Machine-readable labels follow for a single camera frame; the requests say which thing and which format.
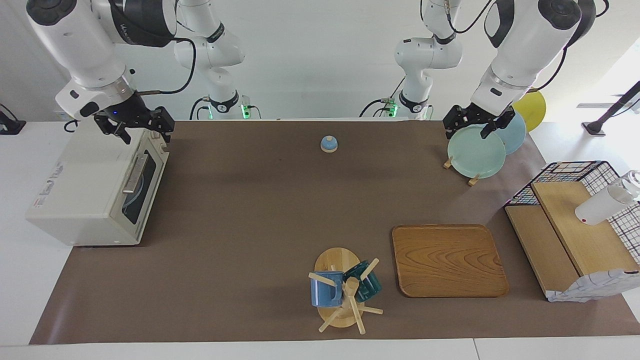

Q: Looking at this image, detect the pale blue ridged plate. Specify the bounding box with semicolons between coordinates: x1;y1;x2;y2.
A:
123;167;147;213

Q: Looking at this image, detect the glass oven door with handle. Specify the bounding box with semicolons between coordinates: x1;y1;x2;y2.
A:
107;142;169;246

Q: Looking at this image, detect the beige toaster oven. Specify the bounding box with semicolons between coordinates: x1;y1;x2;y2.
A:
26;120;170;247

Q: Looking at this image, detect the mint green plate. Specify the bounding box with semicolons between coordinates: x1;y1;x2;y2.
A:
447;124;507;179

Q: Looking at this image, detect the light blue smooth plate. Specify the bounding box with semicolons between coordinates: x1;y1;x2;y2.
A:
492;111;527;156

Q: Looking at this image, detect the wooden plate rack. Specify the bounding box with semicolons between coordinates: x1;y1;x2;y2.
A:
443;156;481;187

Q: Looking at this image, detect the yellow plate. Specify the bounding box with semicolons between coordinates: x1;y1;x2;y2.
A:
511;91;547;133

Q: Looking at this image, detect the black clamp device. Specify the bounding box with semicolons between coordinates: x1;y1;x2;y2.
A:
0;103;27;136

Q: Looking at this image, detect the brown table mat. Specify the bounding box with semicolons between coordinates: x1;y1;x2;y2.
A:
29;120;640;346

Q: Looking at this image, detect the wooden serving tray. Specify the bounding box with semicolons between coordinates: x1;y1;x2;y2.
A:
391;224;510;299

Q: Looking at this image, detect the wooden shelf unit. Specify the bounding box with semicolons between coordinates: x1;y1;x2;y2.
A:
505;181;640;301

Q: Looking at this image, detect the white cup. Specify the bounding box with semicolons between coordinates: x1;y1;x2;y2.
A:
574;170;640;226

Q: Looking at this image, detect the wooden mug tree stand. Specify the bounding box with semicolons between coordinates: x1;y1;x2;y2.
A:
308;247;384;335

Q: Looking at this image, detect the dark green ceramic mug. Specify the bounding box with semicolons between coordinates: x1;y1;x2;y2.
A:
343;260;383;303

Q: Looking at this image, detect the white grey patterned cloth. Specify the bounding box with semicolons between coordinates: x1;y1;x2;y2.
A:
546;268;640;303

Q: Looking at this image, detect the blue ceramic mug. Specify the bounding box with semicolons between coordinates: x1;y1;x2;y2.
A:
310;271;345;308

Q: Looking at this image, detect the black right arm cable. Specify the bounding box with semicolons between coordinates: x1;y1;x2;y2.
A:
132;36;197;96

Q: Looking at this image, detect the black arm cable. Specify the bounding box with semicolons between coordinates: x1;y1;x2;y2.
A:
530;42;573;94
132;36;197;96

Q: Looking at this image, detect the black wire basket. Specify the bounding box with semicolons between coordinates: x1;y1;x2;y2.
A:
504;160;640;266

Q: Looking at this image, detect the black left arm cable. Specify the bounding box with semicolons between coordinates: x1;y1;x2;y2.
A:
530;42;573;94

